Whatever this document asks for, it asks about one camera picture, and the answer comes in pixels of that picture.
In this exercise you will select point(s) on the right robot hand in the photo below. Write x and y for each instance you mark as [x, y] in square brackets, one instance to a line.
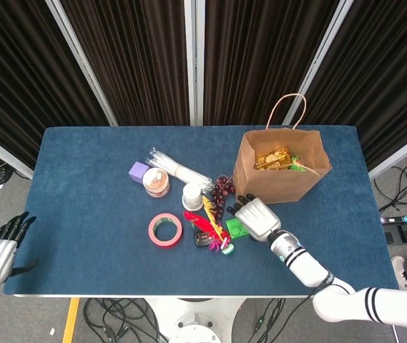
[258, 219]

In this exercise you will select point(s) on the green toy brick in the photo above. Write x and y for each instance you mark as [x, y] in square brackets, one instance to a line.
[233, 229]

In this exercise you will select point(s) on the red yellow feather toy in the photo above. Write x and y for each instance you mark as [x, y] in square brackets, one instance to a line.
[203, 223]

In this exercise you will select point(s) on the yellow snack packet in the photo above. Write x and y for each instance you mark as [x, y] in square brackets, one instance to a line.
[271, 159]

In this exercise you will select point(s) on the green white snack packet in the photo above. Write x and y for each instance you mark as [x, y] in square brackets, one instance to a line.
[297, 165]

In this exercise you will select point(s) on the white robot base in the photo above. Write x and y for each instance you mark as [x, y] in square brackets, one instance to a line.
[196, 321]

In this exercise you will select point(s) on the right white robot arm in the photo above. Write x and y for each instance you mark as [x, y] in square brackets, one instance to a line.
[307, 266]

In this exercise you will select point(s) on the brown paper carrier bag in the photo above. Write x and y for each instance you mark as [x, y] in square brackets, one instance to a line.
[282, 187]

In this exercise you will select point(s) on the white paper cup stack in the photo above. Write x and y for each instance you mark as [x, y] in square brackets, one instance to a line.
[192, 198]

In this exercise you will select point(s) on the dark red grape bunch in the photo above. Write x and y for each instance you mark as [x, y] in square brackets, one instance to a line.
[221, 193]

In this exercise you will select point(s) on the black car key fob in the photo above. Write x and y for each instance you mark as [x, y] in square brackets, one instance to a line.
[201, 240]

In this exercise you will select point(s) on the red tape roll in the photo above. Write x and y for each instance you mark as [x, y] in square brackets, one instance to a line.
[165, 243]

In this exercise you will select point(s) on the bundle of clear straws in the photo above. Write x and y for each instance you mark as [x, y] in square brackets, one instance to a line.
[174, 168]

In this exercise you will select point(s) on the blue table cover cloth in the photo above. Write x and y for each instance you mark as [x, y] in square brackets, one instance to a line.
[81, 214]

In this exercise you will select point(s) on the clear jar of rubber bands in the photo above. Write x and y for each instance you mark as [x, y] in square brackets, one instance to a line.
[156, 182]

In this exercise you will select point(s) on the purple cube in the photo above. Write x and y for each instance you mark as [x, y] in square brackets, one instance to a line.
[137, 170]

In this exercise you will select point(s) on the person's light shoe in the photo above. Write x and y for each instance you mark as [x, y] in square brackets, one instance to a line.
[400, 271]

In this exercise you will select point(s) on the black pleated curtain panel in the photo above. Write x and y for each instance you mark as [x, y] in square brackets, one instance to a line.
[17, 71]
[385, 71]
[253, 53]
[135, 53]

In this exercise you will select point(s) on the white partition base rail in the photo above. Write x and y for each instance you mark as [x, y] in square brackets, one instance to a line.
[400, 155]
[3, 154]

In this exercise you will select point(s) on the white partition post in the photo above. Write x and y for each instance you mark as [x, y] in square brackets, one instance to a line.
[81, 68]
[326, 43]
[194, 53]

